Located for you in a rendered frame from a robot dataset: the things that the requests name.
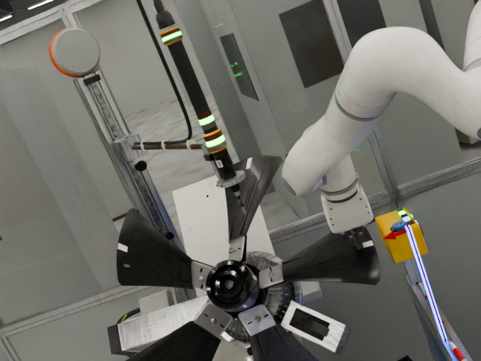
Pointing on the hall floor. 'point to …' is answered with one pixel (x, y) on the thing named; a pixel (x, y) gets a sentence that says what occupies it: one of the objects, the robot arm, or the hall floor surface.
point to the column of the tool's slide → (125, 162)
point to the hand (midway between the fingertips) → (356, 239)
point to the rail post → (428, 335)
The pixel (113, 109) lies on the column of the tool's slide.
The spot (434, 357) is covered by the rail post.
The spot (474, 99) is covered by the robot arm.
